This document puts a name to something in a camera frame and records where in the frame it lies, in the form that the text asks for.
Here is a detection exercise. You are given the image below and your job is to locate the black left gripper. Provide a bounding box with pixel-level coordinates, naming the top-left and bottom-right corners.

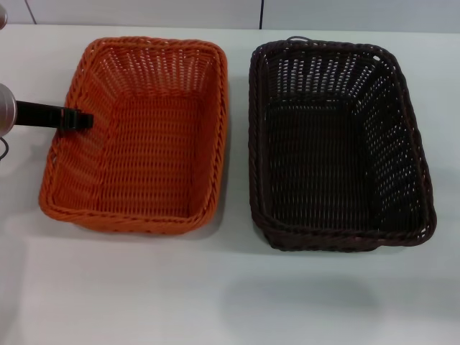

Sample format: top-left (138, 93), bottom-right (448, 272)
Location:
top-left (14, 101), bottom-right (95, 139)

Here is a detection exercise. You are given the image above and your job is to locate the orange woven basket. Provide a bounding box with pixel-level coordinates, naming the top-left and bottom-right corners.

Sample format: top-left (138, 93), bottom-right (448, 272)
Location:
top-left (38, 34), bottom-right (230, 237)

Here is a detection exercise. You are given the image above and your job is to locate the dark brown woven basket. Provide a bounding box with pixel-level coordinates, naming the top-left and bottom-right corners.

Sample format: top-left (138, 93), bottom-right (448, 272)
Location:
top-left (247, 37), bottom-right (438, 252)

